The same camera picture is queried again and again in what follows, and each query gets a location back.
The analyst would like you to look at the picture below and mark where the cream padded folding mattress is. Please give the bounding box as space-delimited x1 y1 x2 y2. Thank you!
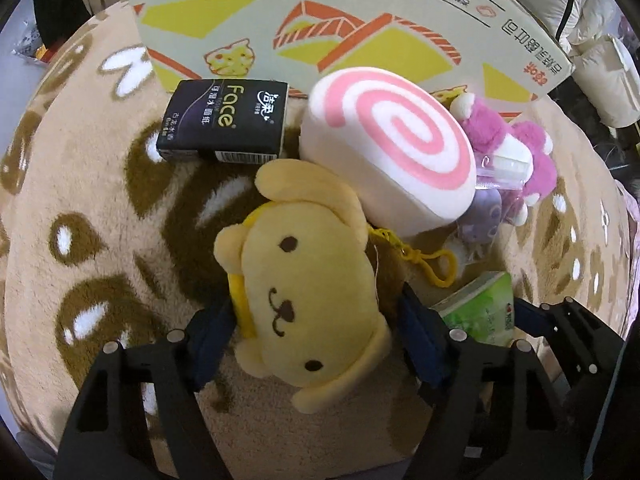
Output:
492 0 640 128

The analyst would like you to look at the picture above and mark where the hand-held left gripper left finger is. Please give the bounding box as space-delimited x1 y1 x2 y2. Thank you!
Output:
52 302 237 480

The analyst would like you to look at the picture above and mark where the black coat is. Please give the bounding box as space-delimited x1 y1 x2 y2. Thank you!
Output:
32 0 126 48

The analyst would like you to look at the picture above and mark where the plastic bag of snacks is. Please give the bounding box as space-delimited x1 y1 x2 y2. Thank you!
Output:
10 22 53 66

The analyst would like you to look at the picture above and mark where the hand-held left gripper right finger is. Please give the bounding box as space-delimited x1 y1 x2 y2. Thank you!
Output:
397 282 556 480

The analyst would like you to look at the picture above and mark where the green tissue pack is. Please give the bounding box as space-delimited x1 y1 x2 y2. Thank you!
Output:
429 271 518 348

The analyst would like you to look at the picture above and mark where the yellow dog plush toy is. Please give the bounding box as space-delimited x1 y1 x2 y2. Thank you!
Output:
214 159 458 415

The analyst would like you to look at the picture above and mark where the black tissue pack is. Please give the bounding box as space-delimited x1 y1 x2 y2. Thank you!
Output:
156 78 290 165

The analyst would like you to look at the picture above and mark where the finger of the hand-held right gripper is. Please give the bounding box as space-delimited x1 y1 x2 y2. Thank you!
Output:
512 296 626 401

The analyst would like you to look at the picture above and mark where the pink swirl cake roll plush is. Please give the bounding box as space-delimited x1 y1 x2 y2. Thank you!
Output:
299 66 478 237

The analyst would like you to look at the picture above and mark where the small purple plush in bag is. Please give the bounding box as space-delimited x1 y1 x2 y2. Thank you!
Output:
447 152 533 261

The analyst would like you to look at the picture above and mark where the pink fluffy plush toy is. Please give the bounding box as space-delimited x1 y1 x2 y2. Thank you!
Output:
447 92 558 226

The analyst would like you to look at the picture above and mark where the beige butterfly printed blanket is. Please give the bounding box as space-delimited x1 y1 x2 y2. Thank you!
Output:
0 0 633 480

